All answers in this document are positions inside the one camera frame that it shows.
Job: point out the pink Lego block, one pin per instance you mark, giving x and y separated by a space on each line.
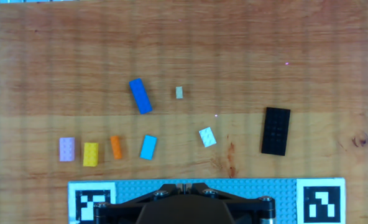
67 149

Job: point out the long blue Lego brick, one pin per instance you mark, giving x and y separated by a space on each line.
140 96

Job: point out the tiny beige Lego block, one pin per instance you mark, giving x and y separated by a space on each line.
179 92

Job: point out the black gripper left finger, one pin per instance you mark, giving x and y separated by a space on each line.
159 193

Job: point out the orange Lego block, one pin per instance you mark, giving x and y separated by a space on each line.
116 147

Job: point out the white small Lego block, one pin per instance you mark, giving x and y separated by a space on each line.
207 137

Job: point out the grey Lego baseplate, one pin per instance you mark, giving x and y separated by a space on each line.
249 189

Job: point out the black white fiducial marker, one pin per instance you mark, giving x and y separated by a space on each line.
321 203
92 202

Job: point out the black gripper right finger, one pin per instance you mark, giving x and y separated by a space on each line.
212 193

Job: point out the black Lego plate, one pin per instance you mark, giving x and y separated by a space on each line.
276 131

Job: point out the yellow Lego block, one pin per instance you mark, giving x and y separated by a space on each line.
90 154

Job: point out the light blue Lego block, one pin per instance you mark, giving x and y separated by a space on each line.
148 147

